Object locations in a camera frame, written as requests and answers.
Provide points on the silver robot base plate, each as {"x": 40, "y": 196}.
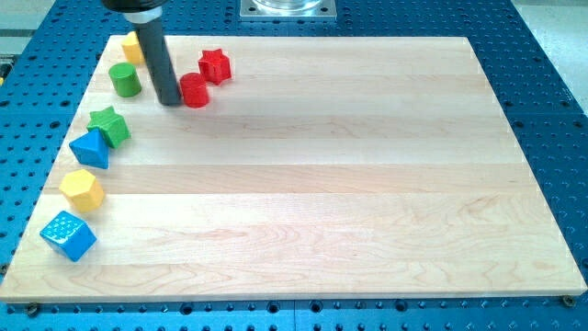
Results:
{"x": 287, "y": 10}

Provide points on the blue cube block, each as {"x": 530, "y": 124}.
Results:
{"x": 68, "y": 235}

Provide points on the yellow hexagon block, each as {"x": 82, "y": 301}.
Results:
{"x": 82, "y": 190}

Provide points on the yellow block behind rod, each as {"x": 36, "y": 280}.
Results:
{"x": 132, "y": 48}

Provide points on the green star block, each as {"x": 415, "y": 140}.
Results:
{"x": 111, "y": 125}

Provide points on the red cylinder block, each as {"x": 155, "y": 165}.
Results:
{"x": 194, "y": 90}

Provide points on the green cylinder block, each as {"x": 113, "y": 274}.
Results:
{"x": 124, "y": 79}

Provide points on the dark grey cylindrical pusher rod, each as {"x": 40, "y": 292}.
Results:
{"x": 156, "y": 55}

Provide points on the blue triangle block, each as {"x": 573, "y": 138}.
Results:
{"x": 91, "y": 149}

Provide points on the light wooden board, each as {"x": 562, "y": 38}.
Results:
{"x": 325, "y": 168}

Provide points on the black and silver robot arm end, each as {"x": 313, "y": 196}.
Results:
{"x": 136, "y": 11}

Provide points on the blue perforated table plate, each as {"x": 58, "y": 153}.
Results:
{"x": 47, "y": 82}

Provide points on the red star block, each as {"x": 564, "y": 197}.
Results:
{"x": 215, "y": 66}

